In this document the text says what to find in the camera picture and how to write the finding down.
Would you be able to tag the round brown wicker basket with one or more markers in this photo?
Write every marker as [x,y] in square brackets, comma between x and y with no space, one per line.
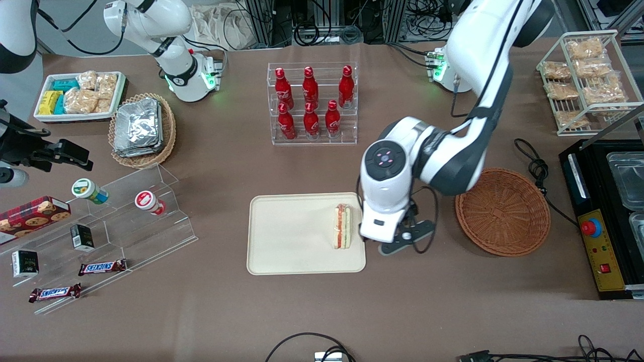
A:
[503,213]

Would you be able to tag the triangle sandwich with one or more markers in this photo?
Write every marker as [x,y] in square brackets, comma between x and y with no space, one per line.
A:
[342,226]

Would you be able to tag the bagged fried snack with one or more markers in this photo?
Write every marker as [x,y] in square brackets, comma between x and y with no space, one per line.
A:
[585,49]
[561,90]
[604,93]
[556,69]
[571,118]
[593,67]

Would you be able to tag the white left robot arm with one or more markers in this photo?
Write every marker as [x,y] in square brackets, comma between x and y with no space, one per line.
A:
[453,166]

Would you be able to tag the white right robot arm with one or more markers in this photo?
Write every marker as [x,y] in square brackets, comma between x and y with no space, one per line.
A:
[178,75]

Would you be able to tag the clear rice cracker bag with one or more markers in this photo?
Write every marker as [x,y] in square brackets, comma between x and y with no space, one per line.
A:
[104,105]
[106,85]
[80,100]
[87,80]

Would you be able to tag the brown Snickers bar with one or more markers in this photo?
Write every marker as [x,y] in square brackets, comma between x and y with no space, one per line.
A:
[102,267]
[55,292]

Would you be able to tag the teal snack packet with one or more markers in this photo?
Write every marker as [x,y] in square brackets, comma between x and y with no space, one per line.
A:
[65,84]
[60,104]

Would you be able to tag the black yellow control box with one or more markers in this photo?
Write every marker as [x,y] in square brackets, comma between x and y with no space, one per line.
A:
[620,236]

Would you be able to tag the white rectangular snack tray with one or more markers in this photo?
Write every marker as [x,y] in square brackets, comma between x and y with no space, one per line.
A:
[75,117]

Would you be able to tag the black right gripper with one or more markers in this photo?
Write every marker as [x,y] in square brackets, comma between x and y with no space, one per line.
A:
[21,149]

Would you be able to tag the small grey device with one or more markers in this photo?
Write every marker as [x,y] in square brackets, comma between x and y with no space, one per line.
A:
[328,357]

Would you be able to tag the small black box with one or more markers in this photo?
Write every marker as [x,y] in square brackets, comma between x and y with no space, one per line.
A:
[25,263]
[82,237]

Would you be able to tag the clear plastic container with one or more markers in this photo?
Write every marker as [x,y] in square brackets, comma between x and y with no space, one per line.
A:
[639,231]
[629,176]

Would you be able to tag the beige plastic tray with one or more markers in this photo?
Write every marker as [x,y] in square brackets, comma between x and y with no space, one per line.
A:
[292,234]

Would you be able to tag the clear acrylic stepped display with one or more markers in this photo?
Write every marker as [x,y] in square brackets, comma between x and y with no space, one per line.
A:
[131,236]

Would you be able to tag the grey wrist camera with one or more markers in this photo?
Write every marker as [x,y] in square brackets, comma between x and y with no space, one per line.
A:
[402,239]
[12,177]

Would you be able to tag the grey metal bar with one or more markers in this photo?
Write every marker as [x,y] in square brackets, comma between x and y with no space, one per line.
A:
[621,120]

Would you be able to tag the yellow snack packet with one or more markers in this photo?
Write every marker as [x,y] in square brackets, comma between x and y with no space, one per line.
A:
[49,102]

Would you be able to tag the red tartan cookie box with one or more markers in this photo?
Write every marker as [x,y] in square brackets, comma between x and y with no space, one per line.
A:
[30,218]

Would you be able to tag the oval light wicker basket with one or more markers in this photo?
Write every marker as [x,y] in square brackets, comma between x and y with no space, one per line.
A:
[168,136]

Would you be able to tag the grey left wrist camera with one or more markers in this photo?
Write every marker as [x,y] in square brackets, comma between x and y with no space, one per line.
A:
[402,239]

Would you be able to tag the red cola bottle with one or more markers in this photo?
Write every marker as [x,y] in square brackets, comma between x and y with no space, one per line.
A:
[283,90]
[311,124]
[286,125]
[346,88]
[310,89]
[332,122]

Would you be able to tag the red lid cup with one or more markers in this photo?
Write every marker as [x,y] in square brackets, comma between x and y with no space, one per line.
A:
[148,202]

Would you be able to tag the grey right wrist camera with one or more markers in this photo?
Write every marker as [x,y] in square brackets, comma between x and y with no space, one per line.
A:
[12,177]

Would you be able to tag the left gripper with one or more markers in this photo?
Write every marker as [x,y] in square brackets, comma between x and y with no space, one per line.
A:
[409,215]

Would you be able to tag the clear acrylic bottle rack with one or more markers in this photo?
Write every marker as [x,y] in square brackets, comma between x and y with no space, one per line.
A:
[322,142]

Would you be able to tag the green lid cup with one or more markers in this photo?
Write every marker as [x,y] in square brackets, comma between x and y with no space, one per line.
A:
[88,191]

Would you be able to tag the beige cloth bag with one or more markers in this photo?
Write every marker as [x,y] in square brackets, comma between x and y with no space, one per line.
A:
[221,25]

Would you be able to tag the silver foil packet stack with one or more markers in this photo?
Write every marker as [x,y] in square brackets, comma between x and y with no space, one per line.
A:
[137,125]

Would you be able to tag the aluminium frame post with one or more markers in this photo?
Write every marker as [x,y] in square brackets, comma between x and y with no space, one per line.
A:
[259,22]
[395,20]

